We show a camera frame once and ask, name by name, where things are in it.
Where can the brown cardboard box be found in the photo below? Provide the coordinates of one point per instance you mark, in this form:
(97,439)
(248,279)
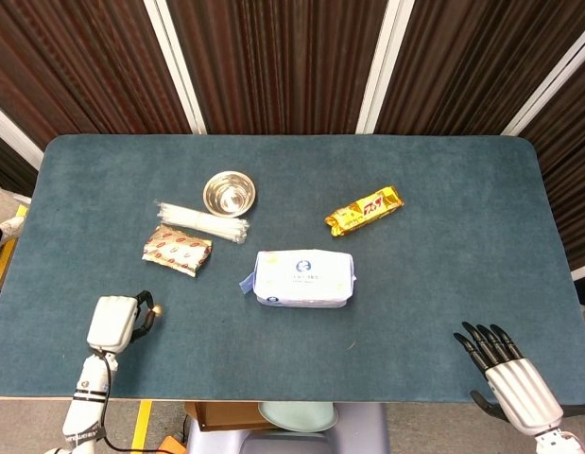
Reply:
(228,416)

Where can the white and lilac tissue pack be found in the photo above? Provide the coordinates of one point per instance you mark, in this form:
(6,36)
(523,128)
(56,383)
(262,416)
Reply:
(304,279)

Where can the white partition post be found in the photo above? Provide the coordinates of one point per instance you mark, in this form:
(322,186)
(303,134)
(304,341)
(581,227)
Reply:
(384,66)
(176,66)
(552,85)

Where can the white shoe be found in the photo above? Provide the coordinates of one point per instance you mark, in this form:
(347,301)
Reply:
(11,228)

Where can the gold snack packet red ovals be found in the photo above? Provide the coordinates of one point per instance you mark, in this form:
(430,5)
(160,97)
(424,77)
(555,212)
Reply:
(176,250)

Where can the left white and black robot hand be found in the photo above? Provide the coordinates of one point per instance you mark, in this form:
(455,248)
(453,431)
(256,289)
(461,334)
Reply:
(111,324)

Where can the right silver and black robot hand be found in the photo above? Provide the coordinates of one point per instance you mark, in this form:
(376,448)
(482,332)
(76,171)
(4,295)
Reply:
(519,388)

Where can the brown ribbed partition panel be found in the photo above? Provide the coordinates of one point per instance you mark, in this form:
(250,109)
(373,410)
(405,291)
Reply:
(471,61)
(282,61)
(79,61)

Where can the bundle of clear plastic straws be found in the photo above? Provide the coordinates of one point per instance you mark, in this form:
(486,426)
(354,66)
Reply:
(202,222)

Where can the stainless steel bowl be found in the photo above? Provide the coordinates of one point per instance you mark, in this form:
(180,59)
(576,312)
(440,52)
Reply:
(229,194)

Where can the pale green round plate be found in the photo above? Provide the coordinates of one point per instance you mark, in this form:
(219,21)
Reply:
(299,416)

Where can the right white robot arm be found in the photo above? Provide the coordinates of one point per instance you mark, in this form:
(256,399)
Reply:
(563,440)

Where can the teal table mat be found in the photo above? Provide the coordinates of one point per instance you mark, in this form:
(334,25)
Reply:
(292,345)

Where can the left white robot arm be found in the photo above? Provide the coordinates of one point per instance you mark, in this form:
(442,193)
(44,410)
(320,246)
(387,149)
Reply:
(89,402)

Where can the yellow biscuit packet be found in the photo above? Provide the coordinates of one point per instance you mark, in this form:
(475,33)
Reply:
(365,211)

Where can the orange object on floor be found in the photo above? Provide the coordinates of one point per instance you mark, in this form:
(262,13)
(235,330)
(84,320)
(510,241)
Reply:
(173,445)

